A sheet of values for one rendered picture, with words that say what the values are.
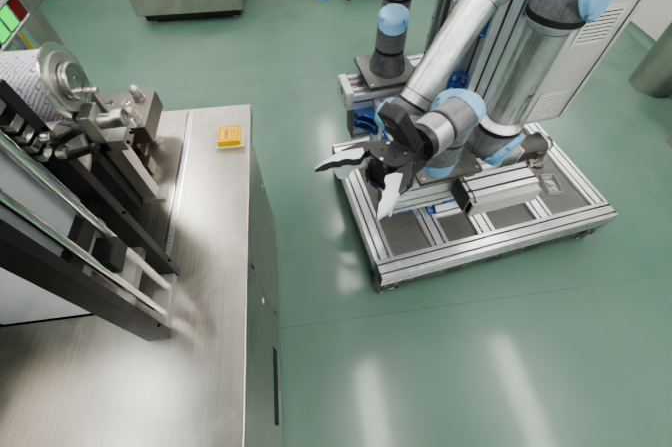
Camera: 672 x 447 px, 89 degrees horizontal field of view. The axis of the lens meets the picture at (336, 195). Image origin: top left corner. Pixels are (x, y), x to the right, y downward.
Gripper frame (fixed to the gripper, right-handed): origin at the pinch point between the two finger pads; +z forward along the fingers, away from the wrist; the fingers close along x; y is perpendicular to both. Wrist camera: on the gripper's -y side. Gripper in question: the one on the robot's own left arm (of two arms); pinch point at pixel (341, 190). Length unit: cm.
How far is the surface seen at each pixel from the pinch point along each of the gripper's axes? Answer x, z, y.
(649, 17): 35, -377, 105
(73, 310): 34, 50, 26
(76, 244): 17.7, 35.1, -2.6
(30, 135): 21.6, 30.2, -17.5
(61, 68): 53, 24, -12
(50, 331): 36, 56, 29
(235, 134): 58, -5, 24
